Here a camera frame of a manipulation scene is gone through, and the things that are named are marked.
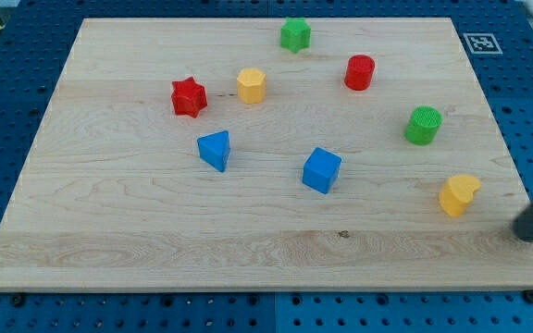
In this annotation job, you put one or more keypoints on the wooden board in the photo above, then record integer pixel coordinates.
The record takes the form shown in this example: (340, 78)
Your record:
(114, 197)

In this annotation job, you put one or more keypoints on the white fiducial marker tag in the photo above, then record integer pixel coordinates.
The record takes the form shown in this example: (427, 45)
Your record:
(481, 43)

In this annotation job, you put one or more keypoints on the green star block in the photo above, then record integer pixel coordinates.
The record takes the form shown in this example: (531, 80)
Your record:
(295, 34)

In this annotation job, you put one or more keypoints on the red cylinder block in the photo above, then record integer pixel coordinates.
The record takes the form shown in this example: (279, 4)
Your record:
(359, 72)

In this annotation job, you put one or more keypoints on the yellow hexagon block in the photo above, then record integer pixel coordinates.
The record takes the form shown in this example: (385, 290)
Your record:
(251, 85)

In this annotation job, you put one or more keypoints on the red star block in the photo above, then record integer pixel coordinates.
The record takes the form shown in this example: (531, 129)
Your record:
(188, 97)

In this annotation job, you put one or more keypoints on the blue cube block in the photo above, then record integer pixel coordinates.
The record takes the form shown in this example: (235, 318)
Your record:
(321, 170)

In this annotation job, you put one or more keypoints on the green cylinder block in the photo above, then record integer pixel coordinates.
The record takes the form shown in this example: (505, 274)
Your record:
(423, 125)

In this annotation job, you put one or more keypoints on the blue triangle block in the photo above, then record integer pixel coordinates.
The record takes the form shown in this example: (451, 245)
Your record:
(214, 149)

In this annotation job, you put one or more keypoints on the yellow heart block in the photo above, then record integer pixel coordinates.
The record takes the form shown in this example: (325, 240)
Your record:
(457, 193)

